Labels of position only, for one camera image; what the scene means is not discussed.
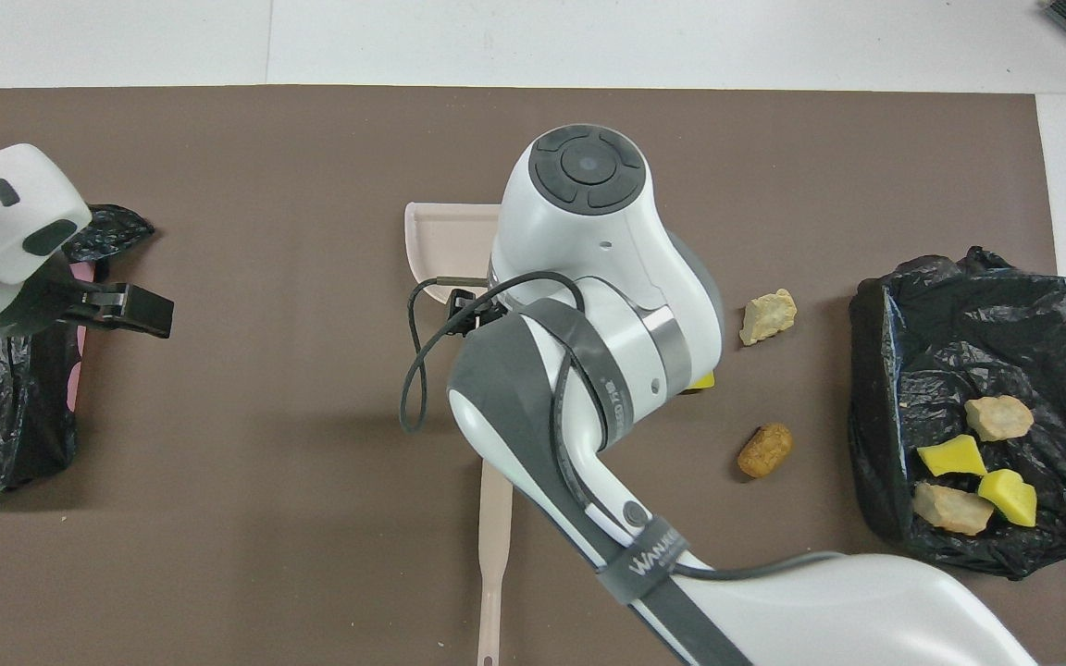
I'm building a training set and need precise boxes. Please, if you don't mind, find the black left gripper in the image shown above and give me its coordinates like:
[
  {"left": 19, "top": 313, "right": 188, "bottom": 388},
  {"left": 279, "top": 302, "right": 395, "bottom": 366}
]
[{"left": 0, "top": 254, "right": 175, "bottom": 339}]

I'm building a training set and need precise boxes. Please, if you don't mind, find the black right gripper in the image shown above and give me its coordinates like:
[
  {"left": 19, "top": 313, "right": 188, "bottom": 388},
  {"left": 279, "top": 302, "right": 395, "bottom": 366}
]
[{"left": 445, "top": 289, "right": 502, "bottom": 336}]

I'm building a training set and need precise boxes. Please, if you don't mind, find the beige plastic dustpan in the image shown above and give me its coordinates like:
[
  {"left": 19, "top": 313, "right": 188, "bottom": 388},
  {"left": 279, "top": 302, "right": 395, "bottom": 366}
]
[{"left": 404, "top": 202, "right": 502, "bottom": 306}]

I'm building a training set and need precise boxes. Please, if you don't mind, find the beige foam chunk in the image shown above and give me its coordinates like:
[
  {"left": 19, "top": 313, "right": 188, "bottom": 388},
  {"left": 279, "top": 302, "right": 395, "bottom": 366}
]
[
  {"left": 911, "top": 482, "right": 995, "bottom": 536},
  {"left": 964, "top": 395, "right": 1035, "bottom": 442},
  {"left": 739, "top": 289, "right": 798, "bottom": 347}
]

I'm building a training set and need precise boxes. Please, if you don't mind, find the brown cork lump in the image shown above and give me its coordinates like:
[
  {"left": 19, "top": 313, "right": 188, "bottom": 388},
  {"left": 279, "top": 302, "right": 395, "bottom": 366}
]
[{"left": 737, "top": 423, "right": 794, "bottom": 479}]

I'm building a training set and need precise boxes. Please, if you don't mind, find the pink plastic bin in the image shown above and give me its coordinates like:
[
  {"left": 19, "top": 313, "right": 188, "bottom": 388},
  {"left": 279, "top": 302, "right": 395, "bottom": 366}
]
[{"left": 66, "top": 263, "right": 94, "bottom": 413}]

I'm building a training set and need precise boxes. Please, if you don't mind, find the brown table mat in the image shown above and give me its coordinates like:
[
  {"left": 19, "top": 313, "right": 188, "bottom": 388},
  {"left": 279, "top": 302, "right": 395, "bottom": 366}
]
[{"left": 0, "top": 86, "right": 1066, "bottom": 666}]

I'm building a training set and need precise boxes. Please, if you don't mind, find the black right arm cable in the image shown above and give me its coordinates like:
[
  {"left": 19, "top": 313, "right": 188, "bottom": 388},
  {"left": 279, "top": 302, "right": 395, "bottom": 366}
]
[{"left": 400, "top": 271, "right": 849, "bottom": 582}]

